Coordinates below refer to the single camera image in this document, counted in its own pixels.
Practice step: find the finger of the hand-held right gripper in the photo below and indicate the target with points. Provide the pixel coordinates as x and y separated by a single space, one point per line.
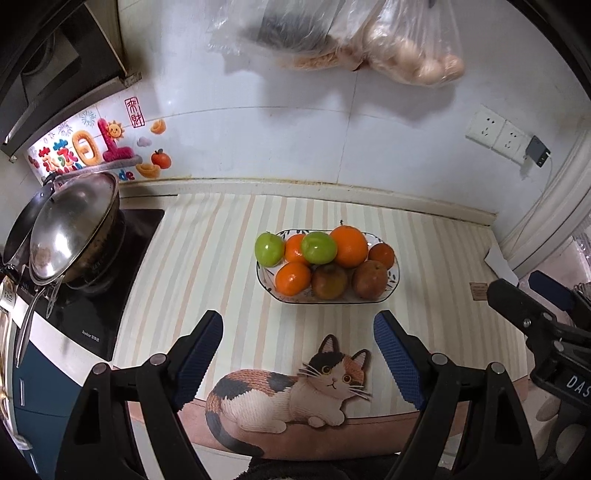
549 288
512 297

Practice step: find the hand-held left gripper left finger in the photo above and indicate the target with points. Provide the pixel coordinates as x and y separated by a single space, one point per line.
198 364

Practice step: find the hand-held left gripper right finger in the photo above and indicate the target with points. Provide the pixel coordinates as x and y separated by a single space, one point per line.
398 364

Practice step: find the patterned oval ceramic plate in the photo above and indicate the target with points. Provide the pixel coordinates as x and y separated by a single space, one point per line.
390 282

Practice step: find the small reddish brown apple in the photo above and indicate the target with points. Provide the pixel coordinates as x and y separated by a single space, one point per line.
382 255

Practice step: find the small orange tangerine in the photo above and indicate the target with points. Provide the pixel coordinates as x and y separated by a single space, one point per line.
294 250
292 278

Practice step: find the large orange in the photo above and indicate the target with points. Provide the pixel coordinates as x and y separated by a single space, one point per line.
349 246

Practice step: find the green apple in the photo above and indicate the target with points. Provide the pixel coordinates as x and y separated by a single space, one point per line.
318 247
270 248

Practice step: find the small brown card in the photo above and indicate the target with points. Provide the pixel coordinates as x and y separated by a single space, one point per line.
479 291

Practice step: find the striped cat print table mat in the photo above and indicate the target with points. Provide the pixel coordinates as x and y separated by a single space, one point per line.
221 258

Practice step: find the black glass gas stove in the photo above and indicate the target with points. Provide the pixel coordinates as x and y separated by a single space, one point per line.
134 258

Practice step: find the black charger plug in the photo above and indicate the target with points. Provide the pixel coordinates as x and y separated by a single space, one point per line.
538 151

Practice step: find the blue kitchen cabinet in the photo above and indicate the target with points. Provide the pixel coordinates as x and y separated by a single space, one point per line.
41 392

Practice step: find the steel wok with lid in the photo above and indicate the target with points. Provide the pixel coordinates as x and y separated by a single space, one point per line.
74 226

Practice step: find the dark frying pan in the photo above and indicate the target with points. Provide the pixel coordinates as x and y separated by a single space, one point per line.
21 226

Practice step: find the plastic bag of eggs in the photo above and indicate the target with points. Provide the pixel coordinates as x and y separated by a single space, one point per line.
415 60

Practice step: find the black range hood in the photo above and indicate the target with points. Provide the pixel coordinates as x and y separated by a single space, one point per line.
46 69

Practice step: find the plastic bag with dark contents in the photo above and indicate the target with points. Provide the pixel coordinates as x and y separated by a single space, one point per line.
277 32

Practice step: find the white door frame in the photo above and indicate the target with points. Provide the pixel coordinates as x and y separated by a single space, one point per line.
554 207

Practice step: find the white wall socket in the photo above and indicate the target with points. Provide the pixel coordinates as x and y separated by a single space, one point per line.
485 125
510 141

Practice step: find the colourful wall decal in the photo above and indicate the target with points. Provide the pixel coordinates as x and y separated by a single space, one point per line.
115 152

